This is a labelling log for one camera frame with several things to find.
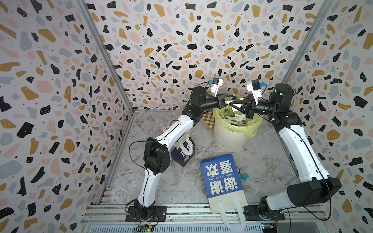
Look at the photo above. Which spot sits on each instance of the white trash bin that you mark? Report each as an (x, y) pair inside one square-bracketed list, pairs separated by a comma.
[(228, 141)]

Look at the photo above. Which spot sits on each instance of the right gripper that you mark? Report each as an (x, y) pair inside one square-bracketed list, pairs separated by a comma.
[(248, 108)]

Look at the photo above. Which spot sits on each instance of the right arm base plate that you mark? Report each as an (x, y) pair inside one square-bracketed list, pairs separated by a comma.
[(257, 212)]

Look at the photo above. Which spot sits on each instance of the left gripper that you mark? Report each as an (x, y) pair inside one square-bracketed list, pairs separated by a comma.
[(221, 100)]

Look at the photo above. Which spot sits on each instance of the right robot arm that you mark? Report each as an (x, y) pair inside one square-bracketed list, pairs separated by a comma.
[(315, 185)]

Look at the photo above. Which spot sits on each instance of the front navy bag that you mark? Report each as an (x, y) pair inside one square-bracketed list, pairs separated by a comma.
[(184, 150)]

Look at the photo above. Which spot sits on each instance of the yellow-green bin liner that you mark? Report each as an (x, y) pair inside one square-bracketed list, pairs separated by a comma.
[(236, 122)]

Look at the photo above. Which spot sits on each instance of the white receipt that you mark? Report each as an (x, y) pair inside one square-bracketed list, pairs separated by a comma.
[(239, 105)]

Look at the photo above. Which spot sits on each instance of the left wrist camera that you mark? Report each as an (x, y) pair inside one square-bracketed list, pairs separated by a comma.
[(215, 84)]

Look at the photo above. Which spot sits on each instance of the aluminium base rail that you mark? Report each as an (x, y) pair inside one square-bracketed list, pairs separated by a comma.
[(198, 218)]

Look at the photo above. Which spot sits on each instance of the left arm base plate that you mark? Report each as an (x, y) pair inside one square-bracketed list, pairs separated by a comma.
[(154, 213)]

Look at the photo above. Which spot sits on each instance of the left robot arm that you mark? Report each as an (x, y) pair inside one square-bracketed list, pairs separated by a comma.
[(156, 154)]

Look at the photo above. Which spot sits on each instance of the wooden chess board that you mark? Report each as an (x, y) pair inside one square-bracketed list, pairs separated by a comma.
[(209, 120)]

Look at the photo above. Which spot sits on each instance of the small teal block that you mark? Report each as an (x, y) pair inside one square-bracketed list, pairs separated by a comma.
[(244, 176)]

